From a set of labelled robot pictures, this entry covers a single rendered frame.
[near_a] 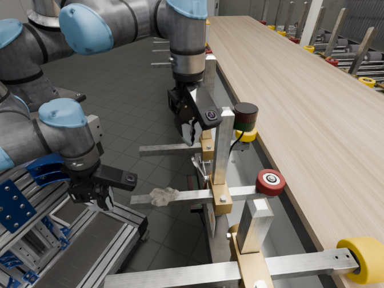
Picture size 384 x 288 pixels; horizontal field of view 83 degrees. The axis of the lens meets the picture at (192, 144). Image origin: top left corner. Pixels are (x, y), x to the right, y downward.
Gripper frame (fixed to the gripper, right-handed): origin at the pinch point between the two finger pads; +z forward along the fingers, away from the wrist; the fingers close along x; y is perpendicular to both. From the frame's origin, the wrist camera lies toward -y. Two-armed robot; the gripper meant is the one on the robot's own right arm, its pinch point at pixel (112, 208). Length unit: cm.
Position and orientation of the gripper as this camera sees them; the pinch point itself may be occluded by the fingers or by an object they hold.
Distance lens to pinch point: 71.7
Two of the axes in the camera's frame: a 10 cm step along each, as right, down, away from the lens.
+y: -9.9, 0.6, -0.8
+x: 1.0, 6.3, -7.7
